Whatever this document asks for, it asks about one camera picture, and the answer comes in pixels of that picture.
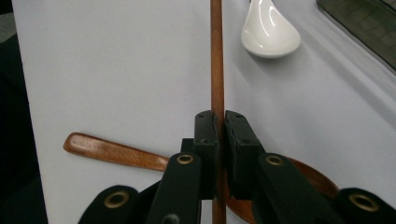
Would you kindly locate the brown wooden chopstick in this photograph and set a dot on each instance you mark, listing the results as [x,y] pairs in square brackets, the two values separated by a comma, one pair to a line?
[217,56]

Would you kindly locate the white ceramic spoon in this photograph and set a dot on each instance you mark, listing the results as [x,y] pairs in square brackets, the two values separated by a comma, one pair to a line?
[271,34]

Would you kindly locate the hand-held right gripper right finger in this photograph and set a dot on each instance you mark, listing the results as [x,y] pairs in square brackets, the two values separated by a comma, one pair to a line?
[241,155]

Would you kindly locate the transparent grey plastic bin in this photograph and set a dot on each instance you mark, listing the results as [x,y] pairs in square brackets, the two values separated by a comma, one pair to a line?
[367,28]

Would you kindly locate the brown wooden spoon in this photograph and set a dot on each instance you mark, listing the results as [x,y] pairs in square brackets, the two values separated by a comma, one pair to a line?
[115,152]

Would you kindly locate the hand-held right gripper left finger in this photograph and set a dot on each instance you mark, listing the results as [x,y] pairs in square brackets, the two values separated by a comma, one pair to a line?
[207,149]

